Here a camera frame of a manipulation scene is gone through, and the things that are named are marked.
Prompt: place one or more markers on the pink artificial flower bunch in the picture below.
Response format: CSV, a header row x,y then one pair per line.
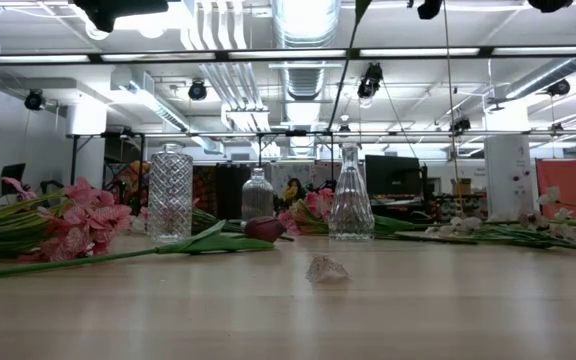
x,y
18,186
93,220
313,205

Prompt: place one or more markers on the diamond-cut cylinder glass vase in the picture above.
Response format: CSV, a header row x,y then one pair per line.
x,y
170,200

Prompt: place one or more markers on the flared glass carafe vase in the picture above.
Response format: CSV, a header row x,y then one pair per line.
x,y
350,210

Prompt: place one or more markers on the ribbed glass bottle vase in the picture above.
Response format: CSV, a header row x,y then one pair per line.
x,y
257,197

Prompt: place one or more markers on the black ceiling spotlight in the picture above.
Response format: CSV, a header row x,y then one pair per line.
x,y
197,91
370,82
559,87
461,125
34,100

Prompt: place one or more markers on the large black monitor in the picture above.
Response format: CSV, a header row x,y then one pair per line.
x,y
393,175

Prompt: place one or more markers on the white round column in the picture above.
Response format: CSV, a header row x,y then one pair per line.
x,y
510,170

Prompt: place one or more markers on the small black monitor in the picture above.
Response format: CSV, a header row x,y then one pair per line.
x,y
13,172

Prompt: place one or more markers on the black panel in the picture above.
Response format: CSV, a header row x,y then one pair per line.
x,y
230,192

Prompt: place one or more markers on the person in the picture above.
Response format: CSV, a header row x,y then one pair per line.
x,y
293,183

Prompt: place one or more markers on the fallen white spotted petal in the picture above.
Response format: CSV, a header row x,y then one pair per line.
x,y
325,270

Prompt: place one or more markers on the black overhead frame bar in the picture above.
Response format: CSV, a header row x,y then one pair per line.
x,y
222,55

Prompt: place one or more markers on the red partition wall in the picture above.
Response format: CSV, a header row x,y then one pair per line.
x,y
573,175

